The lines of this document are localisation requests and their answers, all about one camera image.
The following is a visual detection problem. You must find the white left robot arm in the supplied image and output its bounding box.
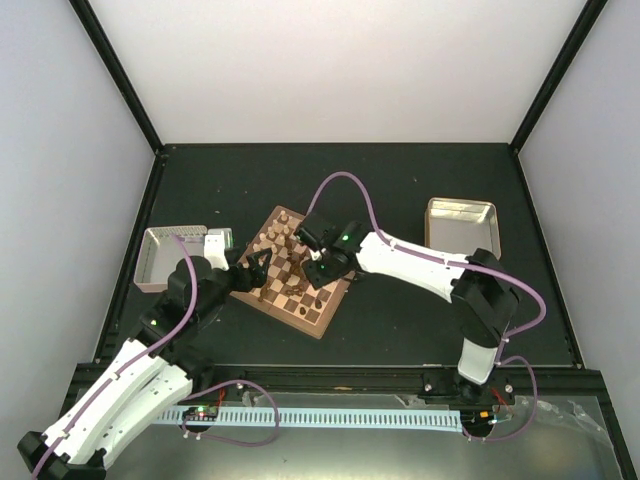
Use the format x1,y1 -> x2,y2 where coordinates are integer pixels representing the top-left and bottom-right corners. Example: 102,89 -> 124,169
18,249 -> 272,479

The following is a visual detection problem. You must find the wooden chess board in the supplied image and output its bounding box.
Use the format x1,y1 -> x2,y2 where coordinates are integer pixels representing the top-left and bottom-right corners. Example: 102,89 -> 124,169
232,206 -> 353,339

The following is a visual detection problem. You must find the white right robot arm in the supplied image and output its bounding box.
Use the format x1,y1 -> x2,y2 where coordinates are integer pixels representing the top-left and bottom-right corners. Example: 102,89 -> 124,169
294,215 -> 519,403

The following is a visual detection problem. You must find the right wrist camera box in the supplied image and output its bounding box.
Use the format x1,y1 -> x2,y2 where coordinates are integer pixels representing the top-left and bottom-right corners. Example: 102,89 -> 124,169
294,212 -> 338,260

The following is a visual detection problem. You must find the gold metal tin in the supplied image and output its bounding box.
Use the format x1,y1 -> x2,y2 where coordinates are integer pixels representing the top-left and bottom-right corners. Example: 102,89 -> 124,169
424,197 -> 502,259

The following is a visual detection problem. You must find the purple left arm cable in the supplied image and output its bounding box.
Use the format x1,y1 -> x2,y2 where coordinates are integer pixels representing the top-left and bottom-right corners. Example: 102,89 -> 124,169
29,233 -> 281,476

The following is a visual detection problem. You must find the pile of brown chess pieces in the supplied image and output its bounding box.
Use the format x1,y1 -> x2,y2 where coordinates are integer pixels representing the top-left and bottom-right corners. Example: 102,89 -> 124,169
257,235 -> 309,305

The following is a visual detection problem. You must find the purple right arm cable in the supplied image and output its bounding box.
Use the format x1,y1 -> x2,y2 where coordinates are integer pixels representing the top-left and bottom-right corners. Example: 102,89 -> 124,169
307,171 -> 547,444

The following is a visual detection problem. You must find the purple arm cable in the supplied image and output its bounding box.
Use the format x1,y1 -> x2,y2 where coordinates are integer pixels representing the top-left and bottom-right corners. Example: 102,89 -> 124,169
29,233 -> 281,476
307,171 -> 547,444

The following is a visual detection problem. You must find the white slotted cable duct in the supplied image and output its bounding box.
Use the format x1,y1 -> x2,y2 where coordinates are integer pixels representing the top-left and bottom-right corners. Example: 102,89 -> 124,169
155,406 -> 462,433

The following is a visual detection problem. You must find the black right corner frame post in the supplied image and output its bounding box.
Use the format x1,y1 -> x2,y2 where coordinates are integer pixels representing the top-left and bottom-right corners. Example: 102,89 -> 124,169
508,0 -> 609,154

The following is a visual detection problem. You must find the black corner frame post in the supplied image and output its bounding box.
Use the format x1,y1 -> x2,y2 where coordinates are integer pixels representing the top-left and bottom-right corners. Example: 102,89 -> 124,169
508,0 -> 609,154
67,0 -> 169,159

